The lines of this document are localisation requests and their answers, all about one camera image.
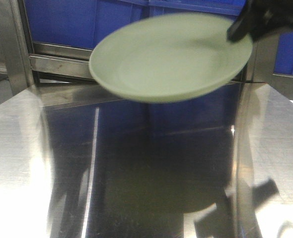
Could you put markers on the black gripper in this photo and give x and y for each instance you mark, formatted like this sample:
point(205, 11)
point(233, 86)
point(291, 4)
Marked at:
point(261, 18)

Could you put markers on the green round plate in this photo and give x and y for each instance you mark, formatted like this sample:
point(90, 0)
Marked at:
point(169, 58)

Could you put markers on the blue plastic bin middle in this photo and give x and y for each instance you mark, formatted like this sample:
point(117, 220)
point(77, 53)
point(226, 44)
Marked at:
point(221, 7)

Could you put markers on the blue plastic bin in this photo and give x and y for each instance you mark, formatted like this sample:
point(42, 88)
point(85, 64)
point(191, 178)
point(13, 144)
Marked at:
point(284, 56)
point(81, 23)
point(221, 7)

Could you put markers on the blue plastic bin right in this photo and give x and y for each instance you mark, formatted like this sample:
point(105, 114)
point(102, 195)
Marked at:
point(284, 56)

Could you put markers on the blue plastic bin left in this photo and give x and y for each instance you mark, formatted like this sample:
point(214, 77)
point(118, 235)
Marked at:
point(81, 23)

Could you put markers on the stainless steel shelf frame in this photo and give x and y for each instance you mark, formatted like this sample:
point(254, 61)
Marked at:
point(21, 59)

